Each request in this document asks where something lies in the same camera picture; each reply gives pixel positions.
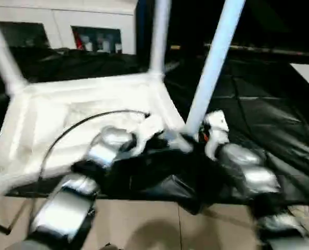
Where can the white plastic table top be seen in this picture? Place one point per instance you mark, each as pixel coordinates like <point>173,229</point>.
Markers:
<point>66,109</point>

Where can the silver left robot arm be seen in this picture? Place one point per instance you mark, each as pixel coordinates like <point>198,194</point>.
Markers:
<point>105,148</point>

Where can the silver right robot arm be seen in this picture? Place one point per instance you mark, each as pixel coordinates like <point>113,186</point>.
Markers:
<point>248,166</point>

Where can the black work mat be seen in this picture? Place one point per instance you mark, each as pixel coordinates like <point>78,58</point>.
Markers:
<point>261,104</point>

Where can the dark metal rod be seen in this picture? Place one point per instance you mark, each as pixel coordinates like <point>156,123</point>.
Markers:
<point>269,49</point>

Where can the black case with gold label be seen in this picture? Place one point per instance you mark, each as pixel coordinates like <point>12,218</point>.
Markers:
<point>185,20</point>

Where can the white glass-door cabinet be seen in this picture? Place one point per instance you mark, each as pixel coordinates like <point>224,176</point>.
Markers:
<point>61,15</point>

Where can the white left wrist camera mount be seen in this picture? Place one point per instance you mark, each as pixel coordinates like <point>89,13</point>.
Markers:
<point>149,127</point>

